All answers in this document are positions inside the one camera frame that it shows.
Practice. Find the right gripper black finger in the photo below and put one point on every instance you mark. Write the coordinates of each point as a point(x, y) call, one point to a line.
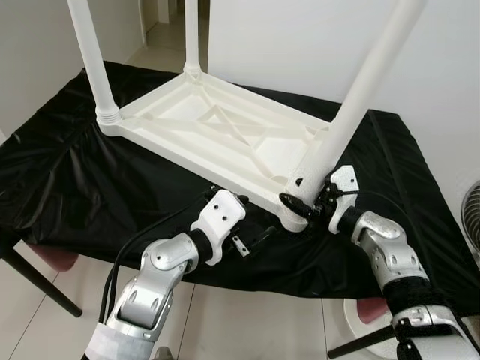
point(294, 203)

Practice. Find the white plastic table top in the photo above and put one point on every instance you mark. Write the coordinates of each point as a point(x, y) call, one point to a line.
point(255, 157)

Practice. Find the white plastic table leg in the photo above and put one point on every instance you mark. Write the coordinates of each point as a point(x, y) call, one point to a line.
point(192, 34)
point(360, 97)
point(94, 60)

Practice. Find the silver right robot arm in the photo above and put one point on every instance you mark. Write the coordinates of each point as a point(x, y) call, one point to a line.
point(390, 251)

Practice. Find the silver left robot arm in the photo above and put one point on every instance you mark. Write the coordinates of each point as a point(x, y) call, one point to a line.
point(165, 259)

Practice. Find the pink plastic object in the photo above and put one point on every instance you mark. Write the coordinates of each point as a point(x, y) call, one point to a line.
point(371, 309)

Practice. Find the white round plastic object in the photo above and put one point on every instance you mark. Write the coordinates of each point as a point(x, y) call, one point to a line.
point(351, 319)

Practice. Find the grey robot left foot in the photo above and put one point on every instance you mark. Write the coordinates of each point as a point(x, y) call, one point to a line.
point(165, 353)

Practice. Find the white standing fan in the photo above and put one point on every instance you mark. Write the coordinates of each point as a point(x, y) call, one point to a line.
point(472, 214)

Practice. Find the black tablecloth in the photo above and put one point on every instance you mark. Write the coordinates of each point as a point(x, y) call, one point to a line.
point(75, 187)

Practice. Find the red plastic stool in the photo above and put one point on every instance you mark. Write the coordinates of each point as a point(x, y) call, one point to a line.
point(54, 259)

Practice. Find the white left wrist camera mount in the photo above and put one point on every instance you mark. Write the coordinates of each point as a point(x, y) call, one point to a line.
point(221, 212)

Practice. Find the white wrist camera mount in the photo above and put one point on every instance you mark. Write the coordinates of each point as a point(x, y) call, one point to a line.
point(221, 212)
point(343, 184)

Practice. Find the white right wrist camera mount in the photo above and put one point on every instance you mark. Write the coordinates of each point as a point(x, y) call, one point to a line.
point(343, 184)

